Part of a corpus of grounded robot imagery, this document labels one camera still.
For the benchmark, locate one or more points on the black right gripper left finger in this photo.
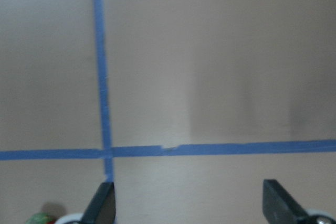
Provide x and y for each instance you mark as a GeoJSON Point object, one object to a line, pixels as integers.
{"type": "Point", "coordinates": [101, 209]}

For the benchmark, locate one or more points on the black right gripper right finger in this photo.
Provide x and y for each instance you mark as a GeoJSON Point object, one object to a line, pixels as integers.
{"type": "Point", "coordinates": [279, 207]}

